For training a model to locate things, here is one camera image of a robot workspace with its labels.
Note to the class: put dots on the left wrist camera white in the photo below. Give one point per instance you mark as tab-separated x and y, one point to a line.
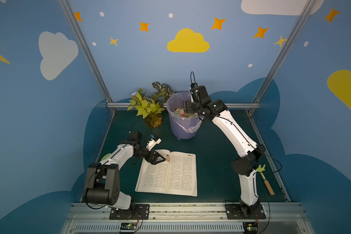
153	140

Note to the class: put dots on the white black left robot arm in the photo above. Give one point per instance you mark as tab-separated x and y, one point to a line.
102	184

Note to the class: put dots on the left circuit board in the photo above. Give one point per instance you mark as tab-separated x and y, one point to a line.
128	227

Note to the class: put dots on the green potted plant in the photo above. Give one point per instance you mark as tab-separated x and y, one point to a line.
151	108

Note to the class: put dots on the right circuit board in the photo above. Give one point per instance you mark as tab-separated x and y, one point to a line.
250	228

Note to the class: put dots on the left aluminium frame post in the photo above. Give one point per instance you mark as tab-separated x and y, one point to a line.
68	12

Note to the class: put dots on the purple trash bin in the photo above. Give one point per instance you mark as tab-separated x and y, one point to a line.
182	127

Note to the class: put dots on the rear aluminium frame bar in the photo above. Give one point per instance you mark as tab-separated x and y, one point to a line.
229	105

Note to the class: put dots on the green toy shovel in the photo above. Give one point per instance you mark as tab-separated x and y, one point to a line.
106	157

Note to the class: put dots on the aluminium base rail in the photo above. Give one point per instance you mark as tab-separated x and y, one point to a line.
190	218

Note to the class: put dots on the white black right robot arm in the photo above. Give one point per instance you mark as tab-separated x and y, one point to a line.
249	152

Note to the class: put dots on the paperback book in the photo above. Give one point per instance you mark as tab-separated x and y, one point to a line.
177	175

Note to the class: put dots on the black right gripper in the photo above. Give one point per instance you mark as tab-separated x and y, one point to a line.
188	107

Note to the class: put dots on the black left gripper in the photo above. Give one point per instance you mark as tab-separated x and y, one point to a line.
150	155

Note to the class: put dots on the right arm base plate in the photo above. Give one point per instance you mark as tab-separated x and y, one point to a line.
238	211

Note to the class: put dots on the aluminium corner frame post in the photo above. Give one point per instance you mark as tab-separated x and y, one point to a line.
292	36

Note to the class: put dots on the green toy rake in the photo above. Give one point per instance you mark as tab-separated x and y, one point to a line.
260	170

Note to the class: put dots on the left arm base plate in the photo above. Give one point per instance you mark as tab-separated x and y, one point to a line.
139	211

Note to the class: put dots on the circuit board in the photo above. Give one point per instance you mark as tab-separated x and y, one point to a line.
250	228
128	227

